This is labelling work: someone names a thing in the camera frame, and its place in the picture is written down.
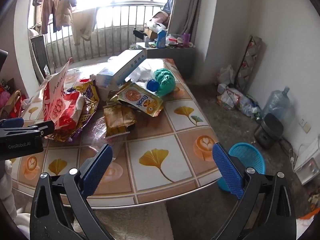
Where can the gold snack wrapper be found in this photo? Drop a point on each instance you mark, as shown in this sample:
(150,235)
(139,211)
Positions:
(119,120)

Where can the patterned table cover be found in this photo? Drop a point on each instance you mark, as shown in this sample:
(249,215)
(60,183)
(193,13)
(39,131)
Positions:
(163,157)

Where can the black rice cooker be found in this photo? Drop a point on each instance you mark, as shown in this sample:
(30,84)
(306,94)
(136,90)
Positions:
(269,131)

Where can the orange Enaak snack bag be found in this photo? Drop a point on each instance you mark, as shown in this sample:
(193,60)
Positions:
(137,97)

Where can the pink hanging jacket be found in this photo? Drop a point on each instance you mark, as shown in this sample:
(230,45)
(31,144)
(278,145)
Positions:
(49,7)

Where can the beige hanging garment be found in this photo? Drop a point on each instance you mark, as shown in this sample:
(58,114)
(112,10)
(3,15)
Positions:
(83,23)

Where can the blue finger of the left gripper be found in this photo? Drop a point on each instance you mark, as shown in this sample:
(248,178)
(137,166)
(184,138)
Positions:
(12,123)

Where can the metal balcony railing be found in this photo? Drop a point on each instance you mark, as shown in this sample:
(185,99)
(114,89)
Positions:
(111,35)

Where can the red white plastic bag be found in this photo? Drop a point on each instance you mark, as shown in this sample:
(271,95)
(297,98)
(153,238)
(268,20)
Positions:
(54,103)

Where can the blue detergent bottle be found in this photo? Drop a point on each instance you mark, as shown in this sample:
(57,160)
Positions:
(161,39)

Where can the pile of floor trash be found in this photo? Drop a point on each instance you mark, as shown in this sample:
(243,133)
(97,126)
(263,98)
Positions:
(230,98)

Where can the grey curtain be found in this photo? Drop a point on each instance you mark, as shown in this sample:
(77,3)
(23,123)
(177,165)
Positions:
(183,16)

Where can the purple cup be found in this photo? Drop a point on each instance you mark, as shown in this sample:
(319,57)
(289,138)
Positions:
(186,39)

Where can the grey cabinet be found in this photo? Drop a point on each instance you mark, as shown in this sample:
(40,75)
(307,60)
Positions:
(184,58)

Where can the green plastic bag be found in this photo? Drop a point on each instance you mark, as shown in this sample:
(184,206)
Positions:
(166,81)

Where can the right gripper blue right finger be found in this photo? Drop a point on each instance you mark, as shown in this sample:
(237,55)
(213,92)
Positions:
(264,209)

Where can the folded patterned board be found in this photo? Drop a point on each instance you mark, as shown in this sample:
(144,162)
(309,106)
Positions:
(252,54)

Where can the white water dispenser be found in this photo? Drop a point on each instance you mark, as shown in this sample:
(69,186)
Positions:
(307,163)

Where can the large blue water jug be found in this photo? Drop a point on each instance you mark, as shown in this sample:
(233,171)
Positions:
(278,104)

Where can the white blue cardboard box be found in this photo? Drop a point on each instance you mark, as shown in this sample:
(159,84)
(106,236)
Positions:
(116,70)

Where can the purple yellow snack bag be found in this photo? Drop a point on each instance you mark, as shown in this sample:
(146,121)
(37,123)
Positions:
(89,94)

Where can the clear Pepsi plastic bottle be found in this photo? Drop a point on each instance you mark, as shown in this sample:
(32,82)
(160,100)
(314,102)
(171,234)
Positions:
(144,78)

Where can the blue plastic basket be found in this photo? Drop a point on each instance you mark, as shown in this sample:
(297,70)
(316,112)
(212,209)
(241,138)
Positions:
(247,154)

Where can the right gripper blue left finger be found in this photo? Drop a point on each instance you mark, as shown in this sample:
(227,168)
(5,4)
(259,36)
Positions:
(49,220)

